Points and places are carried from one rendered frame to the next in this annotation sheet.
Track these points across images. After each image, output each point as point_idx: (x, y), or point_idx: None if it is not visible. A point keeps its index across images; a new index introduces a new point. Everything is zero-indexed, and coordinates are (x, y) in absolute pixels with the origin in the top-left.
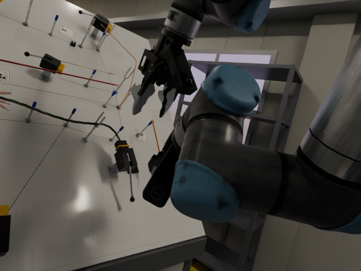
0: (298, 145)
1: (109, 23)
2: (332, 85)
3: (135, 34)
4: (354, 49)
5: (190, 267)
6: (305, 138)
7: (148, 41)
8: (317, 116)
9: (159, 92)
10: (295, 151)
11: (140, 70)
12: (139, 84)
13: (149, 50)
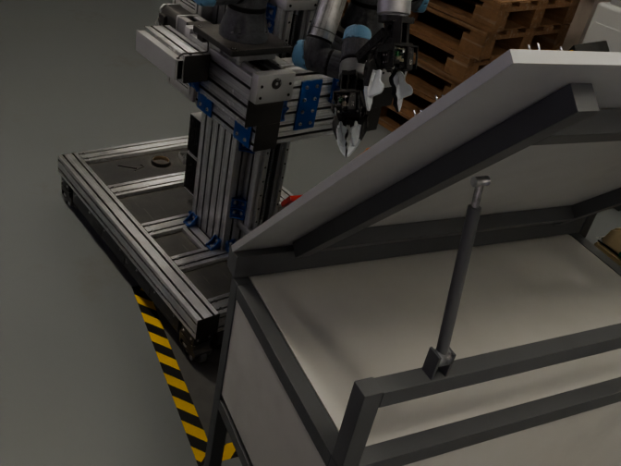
0: (328, 42)
1: (539, 49)
2: (337, 17)
3: (560, 51)
4: (343, 6)
5: (228, 298)
6: (333, 38)
7: (503, 55)
8: (335, 29)
9: (382, 86)
10: (329, 45)
11: (412, 68)
12: (413, 110)
13: (413, 45)
